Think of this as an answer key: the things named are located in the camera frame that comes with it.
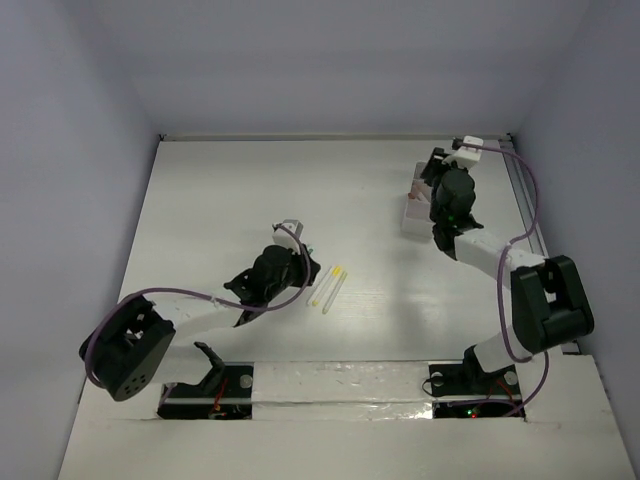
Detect white marker plain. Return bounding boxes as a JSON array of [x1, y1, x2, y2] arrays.
[[306, 269, 332, 306]]

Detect white marker pale yellow cap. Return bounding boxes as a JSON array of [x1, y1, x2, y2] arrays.
[[322, 271, 348, 315]]

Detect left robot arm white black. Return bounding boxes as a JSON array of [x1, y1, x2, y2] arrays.
[[79, 245, 320, 402]]

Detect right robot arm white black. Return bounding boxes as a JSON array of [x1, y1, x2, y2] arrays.
[[420, 137, 595, 392]]

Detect white divided organizer box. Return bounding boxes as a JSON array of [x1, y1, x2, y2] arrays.
[[401, 161, 434, 240]]

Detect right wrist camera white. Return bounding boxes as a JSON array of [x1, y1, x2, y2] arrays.
[[444, 135, 484, 170]]

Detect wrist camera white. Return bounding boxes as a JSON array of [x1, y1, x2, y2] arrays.
[[272, 219, 303, 251], [444, 135, 484, 170]]

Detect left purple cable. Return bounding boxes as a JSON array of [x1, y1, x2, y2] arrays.
[[83, 224, 321, 389]]

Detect purple cable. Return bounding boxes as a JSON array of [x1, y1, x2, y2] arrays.
[[83, 224, 321, 389], [464, 143, 551, 417]]

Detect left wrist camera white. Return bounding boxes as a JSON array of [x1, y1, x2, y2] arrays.
[[272, 219, 303, 251]]

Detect aluminium rail right edge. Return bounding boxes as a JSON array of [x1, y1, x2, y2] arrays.
[[499, 139, 548, 256]]

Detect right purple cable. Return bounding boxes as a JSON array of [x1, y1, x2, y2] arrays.
[[464, 143, 551, 417]]

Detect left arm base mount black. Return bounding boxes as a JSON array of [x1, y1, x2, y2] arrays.
[[156, 341, 254, 420]]

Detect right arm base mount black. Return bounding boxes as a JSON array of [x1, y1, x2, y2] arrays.
[[421, 347, 526, 420]]

